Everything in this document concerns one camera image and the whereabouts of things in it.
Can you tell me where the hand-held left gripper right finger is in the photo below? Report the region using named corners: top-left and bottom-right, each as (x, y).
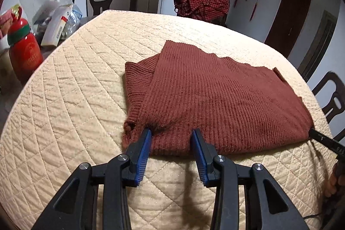
top-left (191, 128), bottom-right (310, 230)

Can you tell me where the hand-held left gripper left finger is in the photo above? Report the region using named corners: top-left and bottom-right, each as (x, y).
top-left (31, 128), bottom-right (153, 230)

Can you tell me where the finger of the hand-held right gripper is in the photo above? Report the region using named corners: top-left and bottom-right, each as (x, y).
top-left (308, 128), bottom-right (345, 159)

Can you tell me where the rust red knitted sweater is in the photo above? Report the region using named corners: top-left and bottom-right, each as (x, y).
top-left (122, 40), bottom-right (314, 156)

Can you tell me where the person's right hand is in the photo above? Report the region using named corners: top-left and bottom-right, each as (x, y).
top-left (325, 163), bottom-right (342, 199)

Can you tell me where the dark wooden chair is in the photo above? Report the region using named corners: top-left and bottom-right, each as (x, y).
top-left (311, 71), bottom-right (345, 144)

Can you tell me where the cream quilted blanket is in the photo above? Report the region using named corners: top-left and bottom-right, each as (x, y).
top-left (0, 9), bottom-right (340, 230)

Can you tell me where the dark slatted door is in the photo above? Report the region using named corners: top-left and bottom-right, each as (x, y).
top-left (298, 9), bottom-right (339, 82)

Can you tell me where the dark brown door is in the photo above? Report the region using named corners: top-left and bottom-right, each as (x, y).
top-left (264, 0), bottom-right (312, 58)

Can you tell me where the blue white packet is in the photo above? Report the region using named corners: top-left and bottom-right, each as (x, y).
top-left (63, 5), bottom-right (83, 40)

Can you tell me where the white carton box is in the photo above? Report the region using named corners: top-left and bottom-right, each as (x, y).
top-left (40, 4), bottom-right (74, 47)

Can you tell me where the red checked shirt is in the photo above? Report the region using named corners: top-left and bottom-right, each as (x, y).
top-left (172, 0), bottom-right (231, 22)

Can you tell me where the red jar with green band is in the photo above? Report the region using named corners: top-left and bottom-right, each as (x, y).
top-left (7, 10), bottom-right (44, 80)

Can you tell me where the black cable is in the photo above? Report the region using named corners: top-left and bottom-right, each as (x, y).
top-left (302, 212), bottom-right (332, 220)

